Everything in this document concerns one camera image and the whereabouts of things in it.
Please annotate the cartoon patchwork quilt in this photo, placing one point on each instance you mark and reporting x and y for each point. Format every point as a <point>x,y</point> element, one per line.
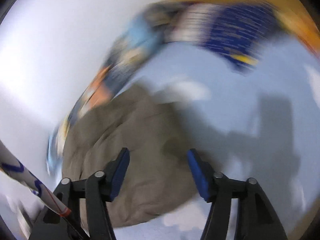
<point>140,37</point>

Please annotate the olive puffer jacket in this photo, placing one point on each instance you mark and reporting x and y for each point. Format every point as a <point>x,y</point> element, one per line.
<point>145,135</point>

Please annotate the navy star print pillow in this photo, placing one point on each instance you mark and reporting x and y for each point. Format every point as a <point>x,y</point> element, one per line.
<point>237,30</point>

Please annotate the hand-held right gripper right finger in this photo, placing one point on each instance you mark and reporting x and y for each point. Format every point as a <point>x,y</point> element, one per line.
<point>198,175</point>

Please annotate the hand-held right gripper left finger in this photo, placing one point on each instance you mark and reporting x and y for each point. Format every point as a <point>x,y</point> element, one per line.
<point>120,170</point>

